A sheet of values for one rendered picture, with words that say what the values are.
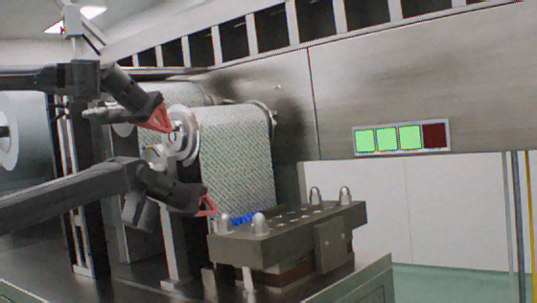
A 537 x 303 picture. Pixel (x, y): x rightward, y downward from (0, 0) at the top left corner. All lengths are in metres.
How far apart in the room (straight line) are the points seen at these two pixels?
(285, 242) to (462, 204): 2.73
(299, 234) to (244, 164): 0.25
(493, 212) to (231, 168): 2.66
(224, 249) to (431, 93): 0.56
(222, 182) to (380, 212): 2.89
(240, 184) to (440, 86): 0.52
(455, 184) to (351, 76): 2.51
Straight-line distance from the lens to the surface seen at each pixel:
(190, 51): 1.65
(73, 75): 1.00
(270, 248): 0.98
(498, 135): 1.07
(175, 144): 1.13
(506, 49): 1.07
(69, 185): 0.88
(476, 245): 3.70
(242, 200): 1.20
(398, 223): 3.91
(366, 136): 1.19
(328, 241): 1.10
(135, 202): 0.99
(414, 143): 1.14
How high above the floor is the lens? 1.25
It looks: 3 degrees down
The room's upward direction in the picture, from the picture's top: 7 degrees counter-clockwise
